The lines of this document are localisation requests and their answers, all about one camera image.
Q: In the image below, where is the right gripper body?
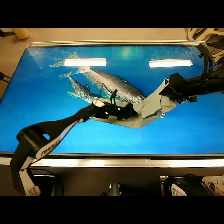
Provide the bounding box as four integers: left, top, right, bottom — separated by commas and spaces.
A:
159, 72, 198, 104

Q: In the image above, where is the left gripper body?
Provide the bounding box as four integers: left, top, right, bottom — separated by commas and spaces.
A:
108, 104, 139, 121

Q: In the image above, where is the grey shirt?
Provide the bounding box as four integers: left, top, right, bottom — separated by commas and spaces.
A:
89, 78, 178, 130

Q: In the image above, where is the silver frame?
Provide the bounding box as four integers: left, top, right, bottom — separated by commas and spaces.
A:
0, 39, 224, 197

